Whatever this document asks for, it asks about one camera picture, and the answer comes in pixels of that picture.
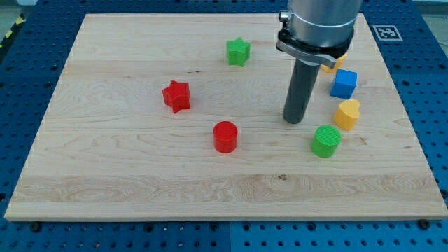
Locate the green cylinder block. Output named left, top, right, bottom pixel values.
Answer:
left=311, top=125, right=342, bottom=158

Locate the green star block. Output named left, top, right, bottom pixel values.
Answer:
left=226, top=37, right=251, bottom=67

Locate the yellow block behind arm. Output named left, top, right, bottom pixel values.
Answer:
left=321, top=53, right=347, bottom=74

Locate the wooden board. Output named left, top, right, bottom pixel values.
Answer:
left=5, top=14, right=447, bottom=222

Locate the red star block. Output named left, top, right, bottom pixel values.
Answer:
left=162, top=80, right=190, bottom=113

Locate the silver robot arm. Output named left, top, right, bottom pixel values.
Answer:
left=276, top=0, right=363, bottom=124

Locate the black yellow hazard tape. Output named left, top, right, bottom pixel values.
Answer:
left=1, top=13, right=27, bottom=50

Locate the yellow heart block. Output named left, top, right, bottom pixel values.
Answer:
left=333, top=99, right=361, bottom=131

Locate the red cylinder block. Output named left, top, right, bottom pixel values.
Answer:
left=213, top=121, right=238, bottom=153

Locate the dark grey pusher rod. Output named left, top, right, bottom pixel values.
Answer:
left=283, top=59, right=320, bottom=124

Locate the white fiducial marker tag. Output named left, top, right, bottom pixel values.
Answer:
left=373, top=24, right=403, bottom=41

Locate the blue cube block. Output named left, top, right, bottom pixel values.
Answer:
left=330, top=69, right=358, bottom=99

